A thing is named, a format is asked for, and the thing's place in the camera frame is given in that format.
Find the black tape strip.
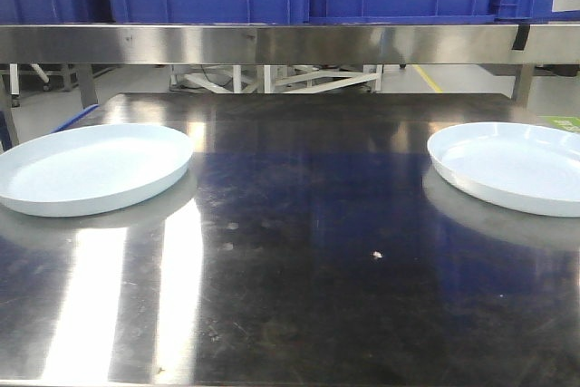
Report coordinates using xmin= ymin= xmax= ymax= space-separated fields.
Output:
xmin=512 ymin=23 xmax=530 ymax=52

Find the white metal frame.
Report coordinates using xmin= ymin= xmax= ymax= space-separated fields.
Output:
xmin=169 ymin=64 xmax=383 ymax=94

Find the pale blue plate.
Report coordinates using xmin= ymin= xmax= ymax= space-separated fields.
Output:
xmin=1 ymin=123 xmax=194 ymax=218
xmin=427 ymin=121 xmax=579 ymax=218

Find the blue table edge guard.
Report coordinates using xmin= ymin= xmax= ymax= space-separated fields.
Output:
xmin=52 ymin=104 xmax=99 ymax=133

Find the green floor sign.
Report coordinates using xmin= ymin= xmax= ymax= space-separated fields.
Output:
xmin=541 ymin=115 xmax=580 ymax=133

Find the stainless steel shelf rail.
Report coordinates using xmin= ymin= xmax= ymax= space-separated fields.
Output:
xmin=1 ymin=23 xmax=579 ymax=65

